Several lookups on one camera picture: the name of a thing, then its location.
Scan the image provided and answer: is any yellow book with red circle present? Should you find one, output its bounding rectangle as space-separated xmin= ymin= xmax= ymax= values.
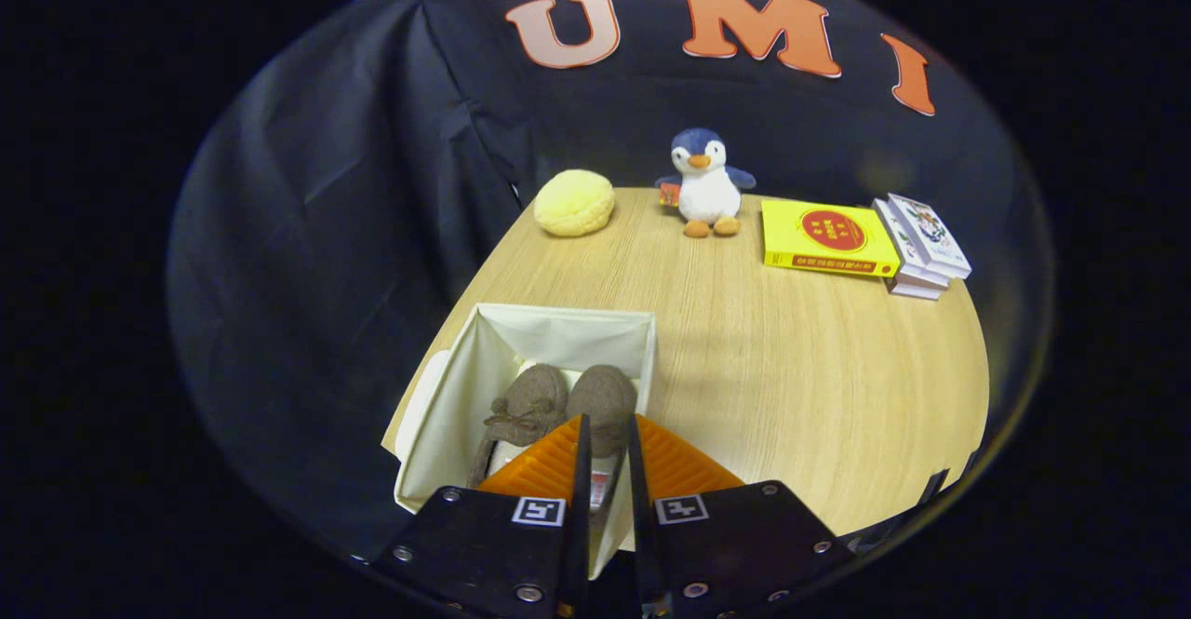
xmin=761 ymin=199 xmax=902 ymax=278

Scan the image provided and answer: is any yellow round plush bun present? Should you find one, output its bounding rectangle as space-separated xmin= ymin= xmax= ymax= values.
xmin=534 ymin=169 xmax=616 ymax=237

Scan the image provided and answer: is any cream fabric storage box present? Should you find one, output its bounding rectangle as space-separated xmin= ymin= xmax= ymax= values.
xmin=394 ymin=303 xmax=658 ymax=581

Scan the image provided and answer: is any brown shoe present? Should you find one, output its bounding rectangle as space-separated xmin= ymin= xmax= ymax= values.
xmin=566 ymin=364 xmax=639 ymax=510
xmin=468 ymin=364 xmax=570 ymax=490

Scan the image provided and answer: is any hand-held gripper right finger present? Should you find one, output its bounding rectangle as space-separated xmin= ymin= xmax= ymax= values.
xmin=627 ymin=413 xmax=855 ymax=619

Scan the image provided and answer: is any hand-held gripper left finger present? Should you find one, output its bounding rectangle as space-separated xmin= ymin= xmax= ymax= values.
xmin=370 ymin=414 xmax=595 ymax=619

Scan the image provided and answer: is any penguin plush toy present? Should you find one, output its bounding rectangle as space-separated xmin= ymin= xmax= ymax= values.
xmin=655 ymin=128 xmax=756 ymax=238

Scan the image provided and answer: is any black backdrop cloth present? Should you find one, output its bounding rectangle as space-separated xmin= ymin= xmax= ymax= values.
xmin=166 ymin=0 xmax=1057 ymax=555

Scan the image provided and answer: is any illustrated white book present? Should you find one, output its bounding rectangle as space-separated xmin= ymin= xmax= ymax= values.
xmin=887 ymin=193 xmax=972 ymax=279

